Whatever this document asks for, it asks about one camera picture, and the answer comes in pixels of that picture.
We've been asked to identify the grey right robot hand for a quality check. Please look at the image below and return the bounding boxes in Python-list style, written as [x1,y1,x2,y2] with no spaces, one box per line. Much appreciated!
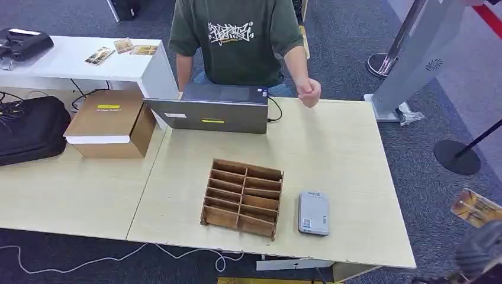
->
[455,220,502,284]

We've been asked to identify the person's left hand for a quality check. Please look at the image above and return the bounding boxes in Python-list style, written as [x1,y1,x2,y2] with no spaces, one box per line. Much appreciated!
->
[296,77,323,109]

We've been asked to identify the printed orange card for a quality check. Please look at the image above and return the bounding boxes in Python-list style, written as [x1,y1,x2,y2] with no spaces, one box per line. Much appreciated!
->
[450,188,502,230]

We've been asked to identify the wooden chair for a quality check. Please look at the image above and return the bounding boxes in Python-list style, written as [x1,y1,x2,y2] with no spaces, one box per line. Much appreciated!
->
[297,0,311,60]

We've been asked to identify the chrome stanchion with round base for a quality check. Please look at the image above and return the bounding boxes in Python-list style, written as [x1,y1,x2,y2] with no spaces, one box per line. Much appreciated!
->
[365,0,428,80]

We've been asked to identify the person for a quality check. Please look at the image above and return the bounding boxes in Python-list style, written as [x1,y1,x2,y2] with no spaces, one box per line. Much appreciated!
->
[168,0,323,109]

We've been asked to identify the grey laptop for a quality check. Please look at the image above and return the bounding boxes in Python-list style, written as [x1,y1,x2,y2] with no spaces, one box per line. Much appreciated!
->
[143,81,270,135]

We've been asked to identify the black stanchion with round base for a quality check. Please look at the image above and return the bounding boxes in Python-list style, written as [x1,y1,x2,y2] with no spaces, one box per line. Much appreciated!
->
[433,118,502,176]

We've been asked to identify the clear plastic bag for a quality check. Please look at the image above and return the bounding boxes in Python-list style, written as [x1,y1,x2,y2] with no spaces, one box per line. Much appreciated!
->
[398,102,426,127]

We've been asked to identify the grey kiosk stand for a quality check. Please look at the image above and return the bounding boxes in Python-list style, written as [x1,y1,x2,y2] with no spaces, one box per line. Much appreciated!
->
[363,0,478,123]

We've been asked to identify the grey card reader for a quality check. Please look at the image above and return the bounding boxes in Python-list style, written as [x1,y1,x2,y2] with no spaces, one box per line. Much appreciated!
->
[297,190,330,237]

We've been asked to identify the wooden card box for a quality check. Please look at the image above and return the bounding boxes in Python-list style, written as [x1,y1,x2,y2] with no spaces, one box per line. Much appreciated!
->
[199,157,285,242]

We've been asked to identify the white desk crossbar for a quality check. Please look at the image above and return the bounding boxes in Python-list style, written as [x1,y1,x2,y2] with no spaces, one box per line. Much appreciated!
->
[255,258,335,272]

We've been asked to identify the red barrier belt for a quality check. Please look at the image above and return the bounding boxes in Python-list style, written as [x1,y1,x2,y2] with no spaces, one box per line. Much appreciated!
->
[472,3,502,41]

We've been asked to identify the brown cardboard box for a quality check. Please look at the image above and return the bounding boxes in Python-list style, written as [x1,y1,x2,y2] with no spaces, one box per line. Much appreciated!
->
[63,89,157,160]

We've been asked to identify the black case with white edge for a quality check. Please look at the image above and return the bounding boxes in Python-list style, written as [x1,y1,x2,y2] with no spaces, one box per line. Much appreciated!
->
[106,0,150,23]

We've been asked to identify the white side table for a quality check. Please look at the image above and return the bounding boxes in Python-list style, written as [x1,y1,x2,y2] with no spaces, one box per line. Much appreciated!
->
[0,35,180,131]

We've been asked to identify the black bag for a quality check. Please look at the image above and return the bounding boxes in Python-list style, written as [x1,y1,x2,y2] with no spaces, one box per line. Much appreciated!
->
[0,95,72,168]

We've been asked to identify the black device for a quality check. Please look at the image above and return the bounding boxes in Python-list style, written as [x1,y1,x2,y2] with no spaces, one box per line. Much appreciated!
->
[0,27,55,63]

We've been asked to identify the black laptop power cable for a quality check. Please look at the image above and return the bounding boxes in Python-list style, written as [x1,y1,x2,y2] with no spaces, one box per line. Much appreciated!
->
[267,96,284,124]

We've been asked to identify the black cable under table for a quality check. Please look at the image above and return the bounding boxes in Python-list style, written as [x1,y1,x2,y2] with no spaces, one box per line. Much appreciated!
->
[70,79,113,113]

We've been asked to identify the white floor cable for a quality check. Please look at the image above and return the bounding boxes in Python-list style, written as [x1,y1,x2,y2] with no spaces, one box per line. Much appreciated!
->
[0,242,245,276]

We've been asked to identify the tangled black cables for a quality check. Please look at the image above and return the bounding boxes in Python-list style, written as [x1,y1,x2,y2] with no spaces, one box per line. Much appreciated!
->
[0,90,25,120]

